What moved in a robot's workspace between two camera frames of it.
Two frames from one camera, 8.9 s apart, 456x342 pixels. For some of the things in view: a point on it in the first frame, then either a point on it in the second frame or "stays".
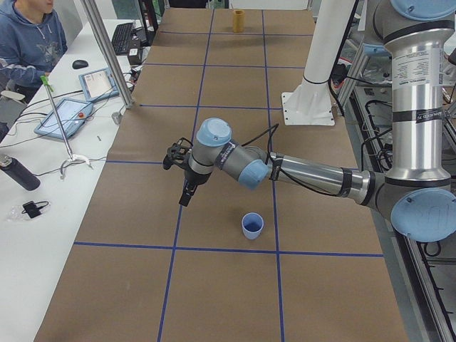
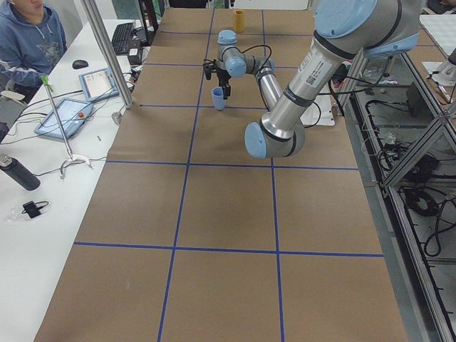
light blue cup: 252,224 -> 218,97
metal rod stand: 77,157 stays
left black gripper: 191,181 -> 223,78
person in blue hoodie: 32,43 stays
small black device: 32,208 stays
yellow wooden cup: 239,16 stays
